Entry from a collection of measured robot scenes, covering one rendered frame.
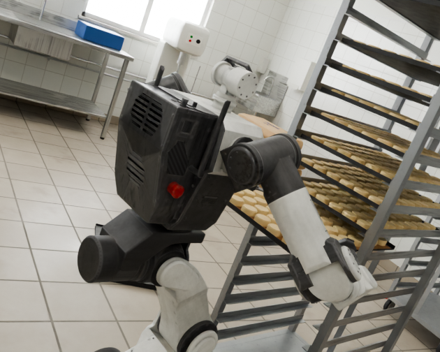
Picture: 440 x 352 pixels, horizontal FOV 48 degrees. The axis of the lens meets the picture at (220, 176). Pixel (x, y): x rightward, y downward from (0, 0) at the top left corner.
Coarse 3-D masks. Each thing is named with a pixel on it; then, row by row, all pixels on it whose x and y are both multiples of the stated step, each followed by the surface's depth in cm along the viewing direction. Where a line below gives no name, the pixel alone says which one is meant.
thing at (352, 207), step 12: (312, 192) 177; (324, 192) 183; (336, 192) 190; (336, 204) 172; (348, 204) 179; (360, 204) 189; (348, 216) 165; (360, 216) 169; (372, 216) 175; (396, 216) 190; (408, 216) 198; (384, 228) 168; (396, 228) 176; (408, 228) 180; (420, 228) 188; (432, 228) 196
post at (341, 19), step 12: (348, 0) 166; (336, 24) 169; (324, 48) 172; (324, 60) 171; (324, 72) 174; (312, 84) 174; (312, 96) 176; (300, 108) 177; (300, 120) 177; (288, 132) 180; (252, 228) 189; (240, 252) 192; (240, 264) 193; (228, 276) 196; (228, 288) 196; (216, 312) 199; (216, 324) 201
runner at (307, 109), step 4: (308, 108) 177; (312, 108) 178; (316, 108) 180; (304, 112) 176; (308, 112) 178; (320, 112) 182; (328, 112) 185; (312, 116) 176; (336, 116) 189; (340, 116) 191; (352, 120) 197; (356, 120) 199; (364, 124) 203; (368, 124) 205; (376, 128) 211; (380, 128) 212; (388, 132) 218
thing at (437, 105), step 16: (432, 112) 142; (432, 128) 144; (416, 144) 145; (416, 160) 147; (400, 176) 148; (400, 192) 150; (384, 208) 150; (384, 224) 152; (368, 240) 153; (368, 256) 155; (336, 320) 161; (320, 336) 163
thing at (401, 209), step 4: (380, 204) 152; (372, 208) 154; (396, 208) 160; (400, 208) 161; (404, 208) 163; (408, 208) 165; (412, 208) 167; (416, 208) 169; (420, 208) 171; (424, 208) 173; (428, 208) 176; (432, 208) 178; (392, 212) 159; (396, 212) 161; (400, 212) 163; (404, 212) 165; (408, 212) 167; (412, 212) 169; (416, 212) 171; (420, 212) 173; (424, 212) 175; (428, 212) 177; (432, 212) 180; (436, 212) 182; (436, 216) 183
